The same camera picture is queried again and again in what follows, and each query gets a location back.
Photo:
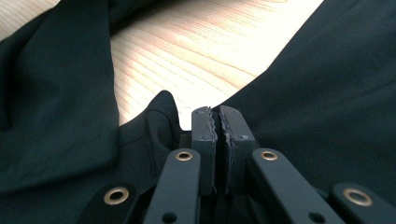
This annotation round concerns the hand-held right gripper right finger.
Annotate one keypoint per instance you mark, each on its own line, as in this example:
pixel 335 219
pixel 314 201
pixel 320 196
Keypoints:
pixel 238 133

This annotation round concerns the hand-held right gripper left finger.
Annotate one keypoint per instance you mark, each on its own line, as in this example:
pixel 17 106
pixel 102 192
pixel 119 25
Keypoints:
pixel 204 140

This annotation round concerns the black pants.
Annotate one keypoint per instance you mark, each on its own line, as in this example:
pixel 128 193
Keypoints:
pixel 62 109

